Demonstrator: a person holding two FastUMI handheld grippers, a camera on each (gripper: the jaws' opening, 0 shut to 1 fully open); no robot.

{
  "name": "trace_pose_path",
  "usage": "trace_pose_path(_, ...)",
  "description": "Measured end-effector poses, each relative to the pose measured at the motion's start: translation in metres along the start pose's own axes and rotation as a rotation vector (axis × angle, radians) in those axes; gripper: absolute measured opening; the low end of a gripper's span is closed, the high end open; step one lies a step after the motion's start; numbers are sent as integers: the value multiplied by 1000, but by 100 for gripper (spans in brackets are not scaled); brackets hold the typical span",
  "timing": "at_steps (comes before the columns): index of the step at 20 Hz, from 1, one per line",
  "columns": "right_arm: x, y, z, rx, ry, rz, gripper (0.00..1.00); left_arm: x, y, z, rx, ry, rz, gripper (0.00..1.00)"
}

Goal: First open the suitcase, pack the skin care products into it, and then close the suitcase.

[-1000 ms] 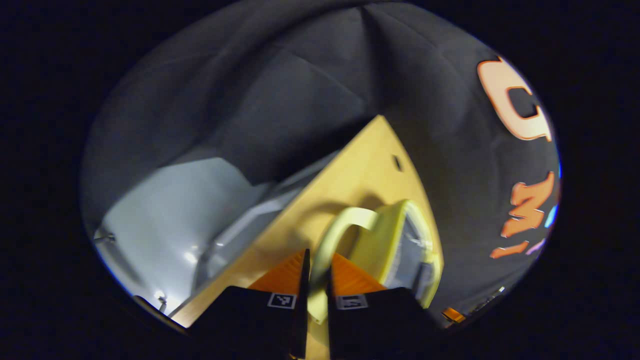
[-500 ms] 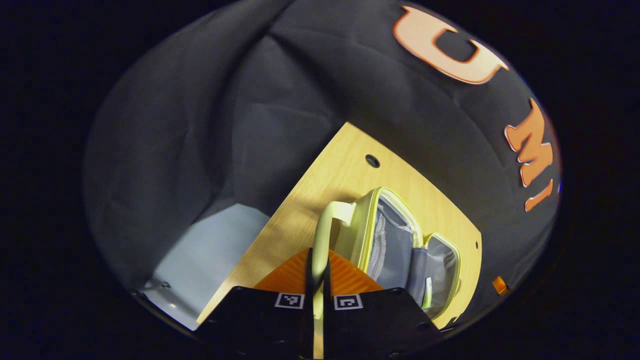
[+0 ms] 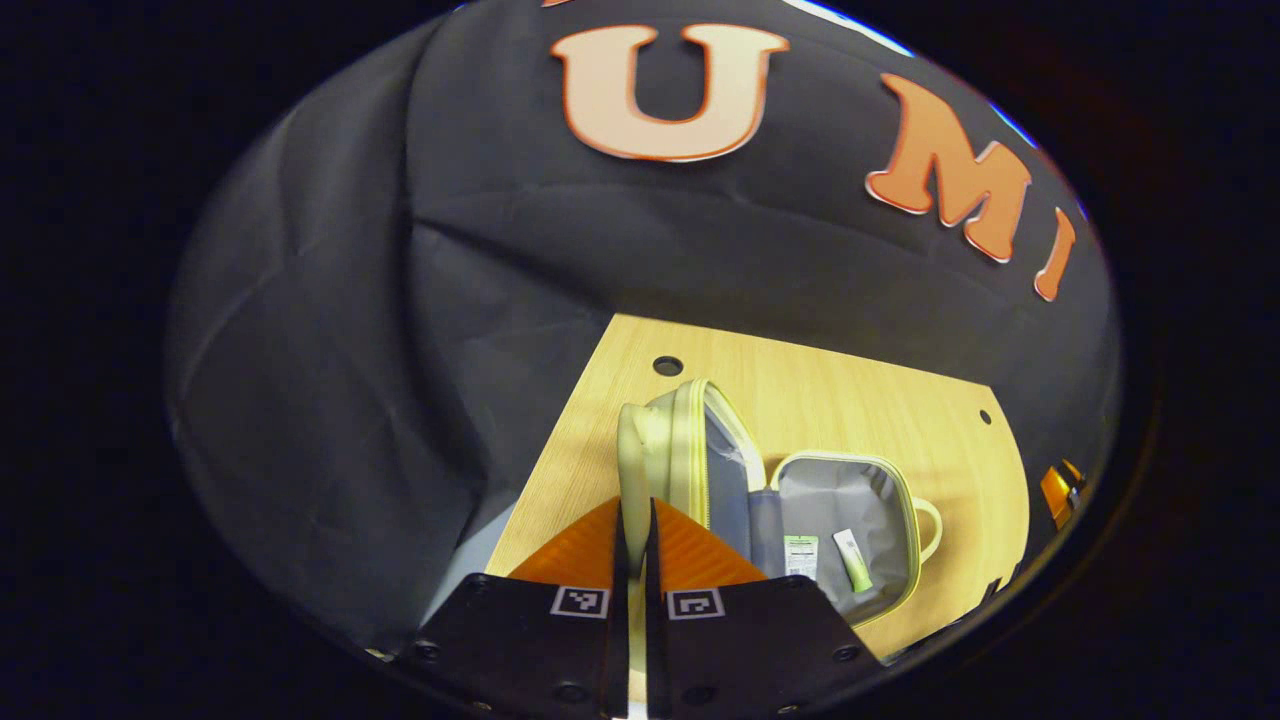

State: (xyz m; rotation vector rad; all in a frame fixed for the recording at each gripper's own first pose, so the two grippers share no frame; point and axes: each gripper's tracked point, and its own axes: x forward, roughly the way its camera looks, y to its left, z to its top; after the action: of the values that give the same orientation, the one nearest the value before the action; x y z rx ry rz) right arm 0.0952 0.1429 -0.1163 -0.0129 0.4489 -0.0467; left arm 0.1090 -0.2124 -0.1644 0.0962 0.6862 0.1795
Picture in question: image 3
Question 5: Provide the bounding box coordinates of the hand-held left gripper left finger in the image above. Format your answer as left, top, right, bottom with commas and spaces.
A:
405, 495, 633, 720

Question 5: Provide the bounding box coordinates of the pale yellow suitcase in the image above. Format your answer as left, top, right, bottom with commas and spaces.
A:
615, 377, 944, 633

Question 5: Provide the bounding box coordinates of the silver tube with green cap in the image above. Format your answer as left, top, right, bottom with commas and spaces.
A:
833, 528, 874, 594

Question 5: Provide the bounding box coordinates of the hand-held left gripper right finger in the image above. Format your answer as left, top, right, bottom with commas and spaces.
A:
645, 497, 886, 720

